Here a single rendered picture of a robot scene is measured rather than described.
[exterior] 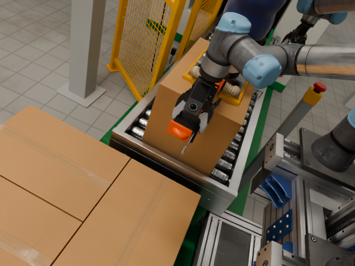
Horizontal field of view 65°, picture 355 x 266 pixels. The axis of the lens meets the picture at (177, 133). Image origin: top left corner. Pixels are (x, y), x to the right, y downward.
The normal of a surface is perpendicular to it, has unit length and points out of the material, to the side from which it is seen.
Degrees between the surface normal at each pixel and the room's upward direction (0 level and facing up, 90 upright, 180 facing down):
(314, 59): 86
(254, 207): 0
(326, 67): 107
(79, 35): 90
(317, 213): 0
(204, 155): 90
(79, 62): 90
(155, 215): 0
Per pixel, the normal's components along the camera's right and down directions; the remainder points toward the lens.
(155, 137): -0.36, 0.59
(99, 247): 0.29, -0.67
